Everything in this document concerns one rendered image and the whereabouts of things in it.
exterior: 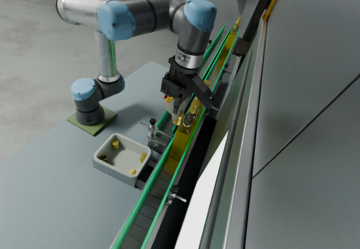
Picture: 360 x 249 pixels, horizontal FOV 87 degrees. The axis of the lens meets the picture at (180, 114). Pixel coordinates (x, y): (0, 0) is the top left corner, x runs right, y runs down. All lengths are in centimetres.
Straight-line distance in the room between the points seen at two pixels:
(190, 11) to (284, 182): 37
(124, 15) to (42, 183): 81
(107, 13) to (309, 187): 42
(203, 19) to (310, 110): 31
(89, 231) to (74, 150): 39
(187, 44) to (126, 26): 15
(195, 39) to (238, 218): 37
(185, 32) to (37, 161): 89
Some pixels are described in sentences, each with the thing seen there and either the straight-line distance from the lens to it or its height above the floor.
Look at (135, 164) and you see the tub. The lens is 99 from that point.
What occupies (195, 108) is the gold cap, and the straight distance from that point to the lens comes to 74.
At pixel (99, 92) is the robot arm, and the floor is 96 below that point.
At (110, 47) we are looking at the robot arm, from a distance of 94.
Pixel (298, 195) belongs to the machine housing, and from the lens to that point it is 20.
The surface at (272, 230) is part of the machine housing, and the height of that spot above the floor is 146.
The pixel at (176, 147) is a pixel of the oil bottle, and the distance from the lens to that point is 84.
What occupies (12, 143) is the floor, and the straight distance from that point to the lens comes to 224.
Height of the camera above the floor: 164
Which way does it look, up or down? 44 degrees down
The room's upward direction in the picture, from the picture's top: 16 degrees clockwise
